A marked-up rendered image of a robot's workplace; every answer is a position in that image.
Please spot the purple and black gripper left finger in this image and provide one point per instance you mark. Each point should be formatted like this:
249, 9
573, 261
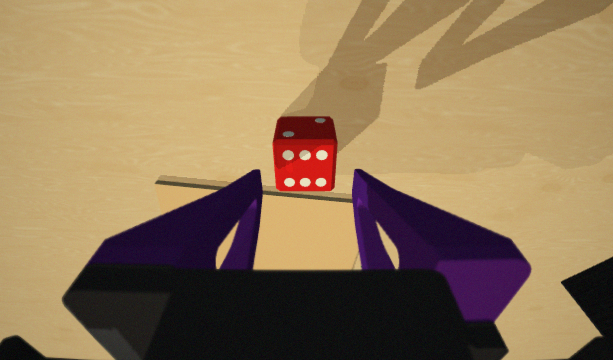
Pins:
188, 237

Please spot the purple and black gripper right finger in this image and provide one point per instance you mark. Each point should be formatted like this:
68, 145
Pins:
484, 269

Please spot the tan square mat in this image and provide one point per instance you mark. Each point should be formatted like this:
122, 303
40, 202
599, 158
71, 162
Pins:
296, 231

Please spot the red dice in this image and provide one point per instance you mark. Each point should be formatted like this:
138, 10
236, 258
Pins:
305, 153

